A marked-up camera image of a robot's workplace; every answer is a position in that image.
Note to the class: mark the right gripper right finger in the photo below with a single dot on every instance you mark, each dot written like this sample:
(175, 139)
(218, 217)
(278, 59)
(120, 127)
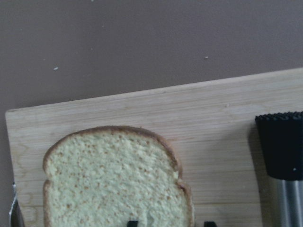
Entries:
(209, 224)

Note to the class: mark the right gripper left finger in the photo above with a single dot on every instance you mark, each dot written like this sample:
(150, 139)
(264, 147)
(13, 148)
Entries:
(132, 223)

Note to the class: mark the bread slice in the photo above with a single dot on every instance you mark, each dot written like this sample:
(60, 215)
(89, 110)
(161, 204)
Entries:
(112, 175)

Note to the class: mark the bamboo cutting board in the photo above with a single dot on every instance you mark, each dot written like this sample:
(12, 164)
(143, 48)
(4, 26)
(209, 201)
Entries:
(211, 125)

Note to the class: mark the steel muddler black head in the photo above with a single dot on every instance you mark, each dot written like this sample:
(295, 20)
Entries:
(281, 138)

